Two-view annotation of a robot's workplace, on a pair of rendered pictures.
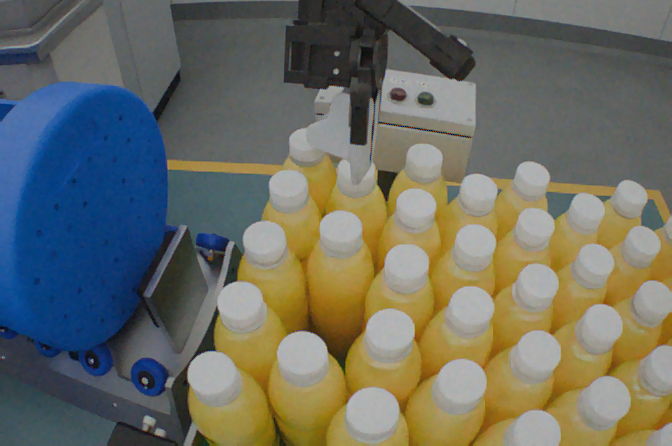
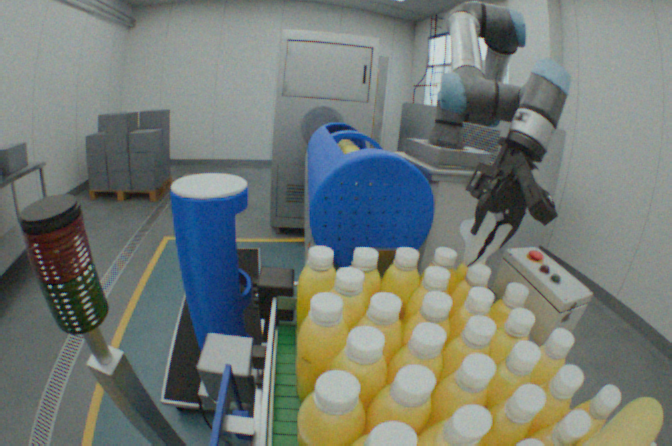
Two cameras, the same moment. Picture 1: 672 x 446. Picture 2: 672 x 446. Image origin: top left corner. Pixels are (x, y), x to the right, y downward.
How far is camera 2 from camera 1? 0.32 m
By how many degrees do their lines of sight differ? 64
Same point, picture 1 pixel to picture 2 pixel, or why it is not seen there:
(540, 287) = (474, 367)
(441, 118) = (552, 289)
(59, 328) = (318, 226)
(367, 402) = (331, 299)
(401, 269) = (430, 298)
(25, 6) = (439, 154)
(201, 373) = (318, 249)
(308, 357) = (348, 276)
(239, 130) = not seen: hidden behind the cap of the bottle
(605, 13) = not seen: outside the picture
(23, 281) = (321, 191)
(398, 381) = not seen: hidden behind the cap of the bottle
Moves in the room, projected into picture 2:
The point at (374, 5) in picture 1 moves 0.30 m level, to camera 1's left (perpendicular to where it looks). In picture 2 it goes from (516, 162) to (410, 131)
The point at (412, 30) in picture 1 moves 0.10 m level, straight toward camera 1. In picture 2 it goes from (524, 178) to (469, 172)
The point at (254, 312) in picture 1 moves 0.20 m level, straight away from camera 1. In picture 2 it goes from (362, 257) to (437, 232)
